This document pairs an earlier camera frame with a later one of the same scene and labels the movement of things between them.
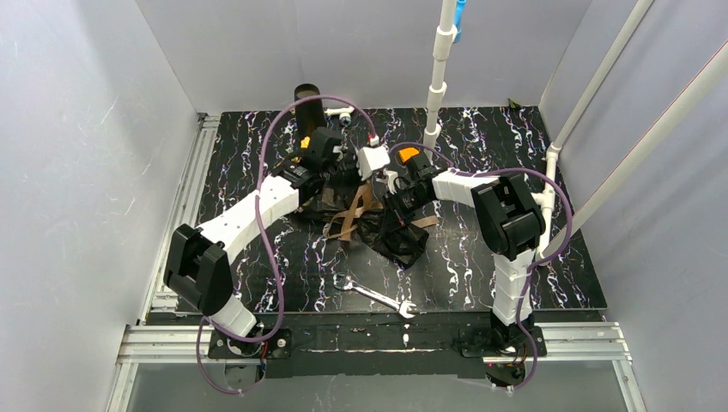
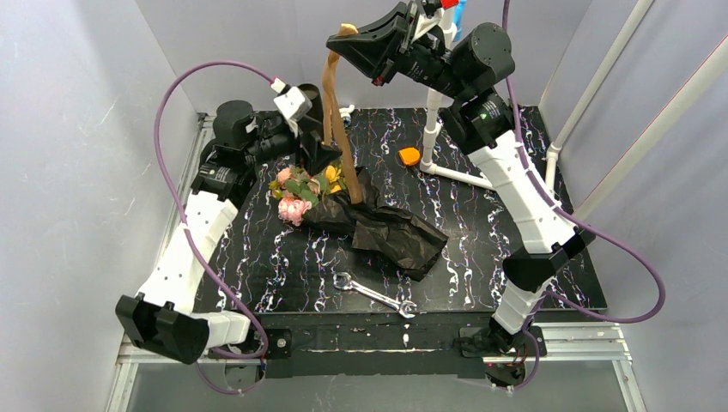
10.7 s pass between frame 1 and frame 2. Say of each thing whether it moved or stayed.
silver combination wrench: stayed
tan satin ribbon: moved
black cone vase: stayed
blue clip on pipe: stayed
